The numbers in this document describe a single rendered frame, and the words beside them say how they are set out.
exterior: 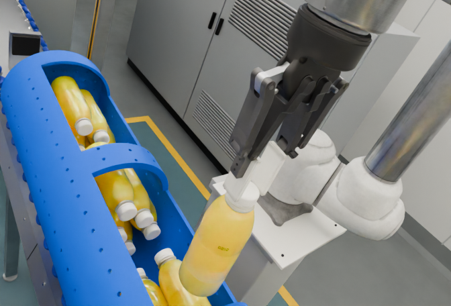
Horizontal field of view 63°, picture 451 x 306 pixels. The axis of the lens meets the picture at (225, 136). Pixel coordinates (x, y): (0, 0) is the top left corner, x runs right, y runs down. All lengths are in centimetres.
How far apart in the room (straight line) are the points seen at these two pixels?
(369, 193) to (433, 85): 31
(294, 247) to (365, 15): 87
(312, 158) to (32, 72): 77
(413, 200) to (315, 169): 240
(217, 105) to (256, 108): 234
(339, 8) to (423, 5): 295
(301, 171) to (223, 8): 178
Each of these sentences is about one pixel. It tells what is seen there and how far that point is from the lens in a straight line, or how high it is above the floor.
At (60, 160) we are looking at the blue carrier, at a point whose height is 119.
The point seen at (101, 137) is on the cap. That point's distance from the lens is 103.
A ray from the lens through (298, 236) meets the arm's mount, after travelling 116.
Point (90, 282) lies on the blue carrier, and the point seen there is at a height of 117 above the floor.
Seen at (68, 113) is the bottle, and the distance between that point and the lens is 101.
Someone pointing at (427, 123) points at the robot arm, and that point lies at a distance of 95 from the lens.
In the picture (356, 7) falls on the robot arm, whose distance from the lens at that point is 33.
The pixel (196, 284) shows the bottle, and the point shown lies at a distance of 57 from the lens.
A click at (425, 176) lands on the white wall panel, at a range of 332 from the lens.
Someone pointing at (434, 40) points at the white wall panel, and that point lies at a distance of 322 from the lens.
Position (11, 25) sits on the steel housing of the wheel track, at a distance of 194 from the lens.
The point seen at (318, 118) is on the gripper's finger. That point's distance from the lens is 44.
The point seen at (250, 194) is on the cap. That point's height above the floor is 146.
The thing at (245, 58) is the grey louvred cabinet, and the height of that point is 89.
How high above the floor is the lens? 176
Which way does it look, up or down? 33 degrees down
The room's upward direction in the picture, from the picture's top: 24 degrees clockwise
